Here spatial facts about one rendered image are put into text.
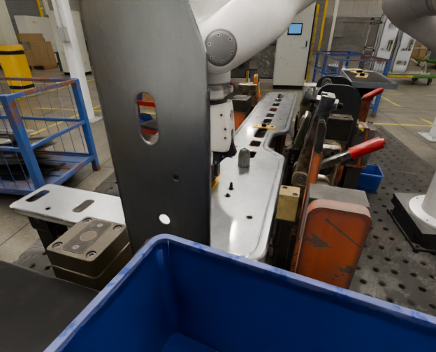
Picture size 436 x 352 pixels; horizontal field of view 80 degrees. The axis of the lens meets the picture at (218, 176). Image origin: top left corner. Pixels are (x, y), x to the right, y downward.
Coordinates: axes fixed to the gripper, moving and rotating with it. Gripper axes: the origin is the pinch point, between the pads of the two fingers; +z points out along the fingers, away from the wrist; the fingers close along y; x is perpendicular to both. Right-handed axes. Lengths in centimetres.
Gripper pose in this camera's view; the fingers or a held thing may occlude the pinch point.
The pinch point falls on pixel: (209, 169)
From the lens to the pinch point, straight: 57.5
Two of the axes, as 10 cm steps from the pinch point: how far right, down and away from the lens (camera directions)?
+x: -3.1, 4.5, -8.4
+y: -9.5, -1.5, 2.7
